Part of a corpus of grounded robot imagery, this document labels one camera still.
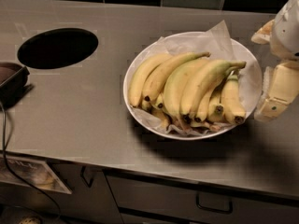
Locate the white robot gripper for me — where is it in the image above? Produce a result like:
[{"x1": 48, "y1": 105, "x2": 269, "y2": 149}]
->
[{"x1": 251, "y1": 0, "x2": 299, "y2": 122}]

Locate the short banana dark tip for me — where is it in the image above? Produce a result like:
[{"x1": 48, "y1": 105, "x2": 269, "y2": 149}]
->
[{"x1": 207, "y1": 90, "x2": 224, "y2": 122}]

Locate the small banana under top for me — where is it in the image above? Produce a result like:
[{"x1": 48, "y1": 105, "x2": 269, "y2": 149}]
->
[{"x1": 194, "y1": 88, "x2": 214, "y2": 122}]

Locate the middle greenish yellow banana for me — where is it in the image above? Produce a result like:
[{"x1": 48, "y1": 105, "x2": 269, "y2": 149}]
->
[{"x1": 164, "y1": 58, "x2": 209, "y2": 117}]

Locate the white bowl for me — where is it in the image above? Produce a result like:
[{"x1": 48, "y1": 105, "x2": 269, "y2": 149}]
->
[{"x1": 122, "y1": 31, "x2": 263, "y2": 141}]

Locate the dark brown container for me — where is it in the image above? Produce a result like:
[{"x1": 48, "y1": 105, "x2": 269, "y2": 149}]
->
[{"x1": 0, "y1": 63, "x2": 29, "y2": 106}]

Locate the printed sign on cabinet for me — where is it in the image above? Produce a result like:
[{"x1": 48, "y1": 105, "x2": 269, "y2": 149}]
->
[{"x1": 0, "y1": 157, "x2": 72, "y2": 194}]

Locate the black drawer handle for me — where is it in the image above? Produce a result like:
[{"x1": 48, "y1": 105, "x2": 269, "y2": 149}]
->
[{"x1": 195, "y1": 192, "x2": 233, "y2": 215}]

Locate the black cabinet door handle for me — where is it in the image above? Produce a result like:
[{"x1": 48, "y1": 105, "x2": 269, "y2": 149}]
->
[{"x1": 80, "y1": 166, "x2": 94, "y2": 189}]

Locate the black cable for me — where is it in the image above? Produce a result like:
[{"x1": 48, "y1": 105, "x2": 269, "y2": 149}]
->
[{"x1": 0, "y1": 101, "x2": 63, "y2": 219}]

